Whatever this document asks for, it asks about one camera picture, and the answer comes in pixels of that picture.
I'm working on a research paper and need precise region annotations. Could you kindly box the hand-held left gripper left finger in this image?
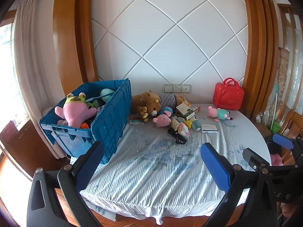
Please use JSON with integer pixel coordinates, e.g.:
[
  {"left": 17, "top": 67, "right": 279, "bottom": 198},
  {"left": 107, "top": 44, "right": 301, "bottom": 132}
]
[{"left": 27, "top": 141, "right": 105, "bottom": 227}]

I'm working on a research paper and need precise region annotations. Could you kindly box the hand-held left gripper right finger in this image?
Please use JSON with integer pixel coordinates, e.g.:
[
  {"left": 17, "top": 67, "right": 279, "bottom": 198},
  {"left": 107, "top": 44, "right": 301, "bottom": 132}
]
[{"left": 200, "top": 142, "right": 279, "bottom": 227}]

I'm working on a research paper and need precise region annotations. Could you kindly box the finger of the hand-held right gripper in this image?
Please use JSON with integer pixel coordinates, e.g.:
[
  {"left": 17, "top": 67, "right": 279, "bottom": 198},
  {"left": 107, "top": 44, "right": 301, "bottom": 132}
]
[
  {"left": 272, "top": 133, "right": 299, "bottom": 150},
  {"left": 242, "top": 148, "right": 273, "bottom": 171}
]

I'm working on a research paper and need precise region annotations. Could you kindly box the blue plastic crate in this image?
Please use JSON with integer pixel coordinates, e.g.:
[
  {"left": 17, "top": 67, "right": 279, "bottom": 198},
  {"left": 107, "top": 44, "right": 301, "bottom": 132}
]
[{"left": 39, "top": 78, "right": 132, "bottom": 165}]

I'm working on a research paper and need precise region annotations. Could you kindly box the person's right hand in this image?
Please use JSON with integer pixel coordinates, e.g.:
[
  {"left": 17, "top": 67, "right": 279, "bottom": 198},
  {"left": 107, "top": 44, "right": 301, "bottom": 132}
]
[{"left": 280, "top": 202, "right": 302, "bottom": 220}]

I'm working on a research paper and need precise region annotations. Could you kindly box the pink cloth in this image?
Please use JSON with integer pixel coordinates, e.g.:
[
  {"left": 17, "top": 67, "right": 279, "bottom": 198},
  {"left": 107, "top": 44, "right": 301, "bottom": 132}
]
[{"left": 271, "top": 154, "right": 283, "bottom": 166}]

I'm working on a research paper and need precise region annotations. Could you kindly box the wooden chair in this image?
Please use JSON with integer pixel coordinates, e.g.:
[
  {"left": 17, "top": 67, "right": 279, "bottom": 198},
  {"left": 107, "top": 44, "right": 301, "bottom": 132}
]
[{"left": 277, "top": 110, "right": 303, "bottom": 166}]

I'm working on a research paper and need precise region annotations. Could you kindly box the teal pole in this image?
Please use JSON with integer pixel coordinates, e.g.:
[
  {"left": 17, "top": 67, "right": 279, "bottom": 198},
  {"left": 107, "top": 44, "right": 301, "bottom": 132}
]
[{"left": 271, "top": 85, "right": 281, "bottom": 128}]

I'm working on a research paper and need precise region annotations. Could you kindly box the white blue medicine box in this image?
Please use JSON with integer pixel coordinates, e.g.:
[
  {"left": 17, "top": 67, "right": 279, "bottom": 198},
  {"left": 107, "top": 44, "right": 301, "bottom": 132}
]
[{"left": 201, "top": 124, "right": 219, "bottom": 133}]

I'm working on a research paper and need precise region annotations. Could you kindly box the pastel tissue packet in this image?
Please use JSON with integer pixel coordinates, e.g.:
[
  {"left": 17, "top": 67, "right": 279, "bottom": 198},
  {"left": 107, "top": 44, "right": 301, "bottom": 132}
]
[{"left": 177, "top": 122, "right": 190, "bottom": 138}]

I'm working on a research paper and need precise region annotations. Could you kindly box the black pouch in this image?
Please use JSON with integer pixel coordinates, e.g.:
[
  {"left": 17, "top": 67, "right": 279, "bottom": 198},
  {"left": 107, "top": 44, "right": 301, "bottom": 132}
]
[{"left": 168, "top": 128, "right": 187, "bottom": 145}]

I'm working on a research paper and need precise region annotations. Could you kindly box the pig plush teal dress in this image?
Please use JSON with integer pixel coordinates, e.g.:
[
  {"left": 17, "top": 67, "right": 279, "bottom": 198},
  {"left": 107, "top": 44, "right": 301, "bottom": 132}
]
[{"left": 207, "top": 106, "right": 233, "bottom": 122}]

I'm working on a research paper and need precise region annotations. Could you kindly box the pink plush green hat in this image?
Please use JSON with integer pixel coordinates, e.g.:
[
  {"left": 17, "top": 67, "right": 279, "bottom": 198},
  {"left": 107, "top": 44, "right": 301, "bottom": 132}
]
[{"left": 55, "top": 93, "right": 97, "bottom": 127}]

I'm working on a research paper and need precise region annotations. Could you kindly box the light blue tablecloth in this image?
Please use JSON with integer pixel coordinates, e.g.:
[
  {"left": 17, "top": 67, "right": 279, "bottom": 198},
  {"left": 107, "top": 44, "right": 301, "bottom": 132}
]
[{"left": 70, "top": 103, "right": 272, "bottom": 223}]

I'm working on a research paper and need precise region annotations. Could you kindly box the red plastic carry case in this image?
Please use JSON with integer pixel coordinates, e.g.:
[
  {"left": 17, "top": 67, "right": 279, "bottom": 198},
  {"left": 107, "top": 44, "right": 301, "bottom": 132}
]
[{"left": 213, "top": 77, "right": 245, "bottom": 111}]

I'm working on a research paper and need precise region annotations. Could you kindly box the green and white flat box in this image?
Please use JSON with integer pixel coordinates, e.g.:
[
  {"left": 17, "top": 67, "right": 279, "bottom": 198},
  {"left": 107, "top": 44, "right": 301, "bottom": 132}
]
[{"left": 129, "top": 116, "right": 144, "bottom": 126}]

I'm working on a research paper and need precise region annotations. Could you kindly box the green and white carton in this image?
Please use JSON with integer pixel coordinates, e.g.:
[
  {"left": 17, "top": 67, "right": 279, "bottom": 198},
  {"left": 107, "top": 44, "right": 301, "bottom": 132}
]
[{"left": 176, "top": 102, "right": 196, "bottom": 120}]

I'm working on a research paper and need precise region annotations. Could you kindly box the green plush toy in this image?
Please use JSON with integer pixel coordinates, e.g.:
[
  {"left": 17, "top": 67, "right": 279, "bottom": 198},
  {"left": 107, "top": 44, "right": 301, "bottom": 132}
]
[{"left": 86, "top": 98, "right": 106, "bottom": 108}]

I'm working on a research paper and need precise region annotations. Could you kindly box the patterned brown curtain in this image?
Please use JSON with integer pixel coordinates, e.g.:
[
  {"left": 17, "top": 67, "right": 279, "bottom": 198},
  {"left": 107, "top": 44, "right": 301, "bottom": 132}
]
[{"left": 278, "top": 47, "right": 291, "bottom": 114}]

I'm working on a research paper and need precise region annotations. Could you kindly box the wooden cabinet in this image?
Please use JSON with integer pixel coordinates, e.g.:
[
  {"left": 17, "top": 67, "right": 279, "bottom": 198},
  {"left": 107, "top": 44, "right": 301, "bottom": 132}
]
[{"left": 0, "top": 118, "right": 59, "bottom": 185}]

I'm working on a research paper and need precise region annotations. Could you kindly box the pink pig head plush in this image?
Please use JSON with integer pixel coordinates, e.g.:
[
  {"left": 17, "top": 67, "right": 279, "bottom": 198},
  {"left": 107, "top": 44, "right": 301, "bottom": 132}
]
[{"left": 153, "top": 113, "right": 172, "bottom": 127}]

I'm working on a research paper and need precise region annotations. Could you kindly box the teal round plush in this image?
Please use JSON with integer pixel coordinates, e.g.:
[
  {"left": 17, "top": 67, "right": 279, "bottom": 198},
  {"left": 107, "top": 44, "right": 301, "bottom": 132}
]
[{"left": 100, "top": 89, "right": 116, "bottom": 102}]

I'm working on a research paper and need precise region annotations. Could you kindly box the brown bear plush tan muzzle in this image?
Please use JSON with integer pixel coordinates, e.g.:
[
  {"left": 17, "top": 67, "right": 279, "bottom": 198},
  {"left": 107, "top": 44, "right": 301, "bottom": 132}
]
[{"left": 145, "top": 99, "right": 162, "bottom": 117}]

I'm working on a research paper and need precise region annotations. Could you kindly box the brown bear plush striped shirt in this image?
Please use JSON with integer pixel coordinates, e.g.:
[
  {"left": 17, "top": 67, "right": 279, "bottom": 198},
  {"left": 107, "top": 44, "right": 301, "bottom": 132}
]
[{"left": 131, "top": 90, "right": 191, "bottom": 114}]

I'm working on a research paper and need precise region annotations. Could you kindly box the white curtain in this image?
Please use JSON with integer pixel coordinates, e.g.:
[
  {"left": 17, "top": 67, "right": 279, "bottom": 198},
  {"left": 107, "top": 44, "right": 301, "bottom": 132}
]
[{"left": 13, "top": 0, "right": 67, "bottom": 159}]

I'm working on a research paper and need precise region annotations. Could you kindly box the window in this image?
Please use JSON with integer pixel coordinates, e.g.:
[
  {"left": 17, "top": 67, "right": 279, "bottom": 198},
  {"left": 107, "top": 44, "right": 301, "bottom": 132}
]
[{"left": 0, "top": 21, "right": 29, "bottom": 133}]

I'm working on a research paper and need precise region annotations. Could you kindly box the wooden wall frame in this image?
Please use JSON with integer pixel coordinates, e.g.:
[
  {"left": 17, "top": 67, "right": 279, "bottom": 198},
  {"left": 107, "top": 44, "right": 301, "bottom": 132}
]
[
  {"left": 240, "top": 0, "right": 280, "bottom": 121},
  {"left": 52, "top": 0, "right": 98, "bottom": 97}
]

